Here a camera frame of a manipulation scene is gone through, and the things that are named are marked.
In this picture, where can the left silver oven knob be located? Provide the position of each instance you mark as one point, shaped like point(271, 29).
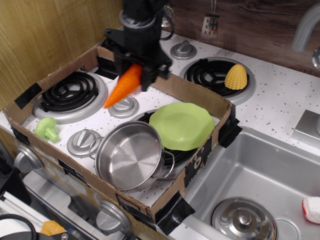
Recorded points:
point(26, 160)

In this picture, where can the silver sink basin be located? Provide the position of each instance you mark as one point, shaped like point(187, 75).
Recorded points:
point(258, 167)

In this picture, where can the orange plastic toy carrot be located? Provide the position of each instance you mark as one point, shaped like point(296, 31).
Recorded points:
point(126, 84)

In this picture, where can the light green plastic plate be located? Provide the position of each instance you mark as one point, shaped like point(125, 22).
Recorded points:
point(182, 126)

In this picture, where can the back silver stove knob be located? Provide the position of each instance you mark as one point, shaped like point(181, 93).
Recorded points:
point(183, 51)

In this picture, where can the hanging silver strainer spoon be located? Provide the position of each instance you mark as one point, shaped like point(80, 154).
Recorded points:
point(168, 16)

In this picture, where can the grey toy faucet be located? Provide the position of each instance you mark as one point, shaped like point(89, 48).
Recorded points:
point(305, 28)

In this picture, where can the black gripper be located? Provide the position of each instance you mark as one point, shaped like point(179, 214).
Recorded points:
point(139, 43)

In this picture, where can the middle silver stove knob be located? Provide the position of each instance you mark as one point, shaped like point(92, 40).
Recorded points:
point(125, 108)

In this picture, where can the right silver oven knob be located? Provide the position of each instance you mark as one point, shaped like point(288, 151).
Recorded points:
point(110, 219)

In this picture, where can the silver stove knob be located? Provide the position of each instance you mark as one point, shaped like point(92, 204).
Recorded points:
point(84, 143)
point(125, 108)
point(183, 51)

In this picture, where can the brown cardboard fence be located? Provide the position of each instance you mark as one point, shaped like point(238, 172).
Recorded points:
point(160, 210)

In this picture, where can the hanging silver spatula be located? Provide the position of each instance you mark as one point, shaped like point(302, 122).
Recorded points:
point(210, 23)

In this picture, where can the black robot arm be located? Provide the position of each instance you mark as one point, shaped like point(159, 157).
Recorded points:
point(142, 10)

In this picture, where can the silver faucet handle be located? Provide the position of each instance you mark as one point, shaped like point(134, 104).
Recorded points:
point(316, 58)

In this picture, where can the yellow plastic toy corn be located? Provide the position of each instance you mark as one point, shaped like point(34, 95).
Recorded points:
point(236, 78)

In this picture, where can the stainless steel pot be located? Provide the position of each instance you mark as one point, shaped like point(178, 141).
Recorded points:
point(130, 157)

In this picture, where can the green plastic toy broccoli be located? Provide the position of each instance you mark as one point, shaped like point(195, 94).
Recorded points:
point(46, 128)

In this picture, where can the silver pot lid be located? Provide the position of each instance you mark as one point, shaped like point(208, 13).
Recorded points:
point(242, 218)

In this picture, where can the silver oven knob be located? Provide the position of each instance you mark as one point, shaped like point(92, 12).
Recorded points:
point(110, 219)
point(26, 160)

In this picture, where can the back right black burner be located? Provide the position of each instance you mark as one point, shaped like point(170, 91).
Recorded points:
point(211, 73)

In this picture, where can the front silver stove knob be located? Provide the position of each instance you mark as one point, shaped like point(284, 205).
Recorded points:
point(84, 143)

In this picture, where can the grey faucet base block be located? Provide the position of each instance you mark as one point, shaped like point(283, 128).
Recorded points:
point(307, 129)

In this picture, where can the white red toy item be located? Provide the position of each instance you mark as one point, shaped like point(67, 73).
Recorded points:
point(311, 209)

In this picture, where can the front left black burner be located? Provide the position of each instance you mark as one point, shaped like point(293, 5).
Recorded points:
point(75, 98)

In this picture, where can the orange yellow toy piece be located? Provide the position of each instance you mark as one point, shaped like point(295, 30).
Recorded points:
point(50, 228)

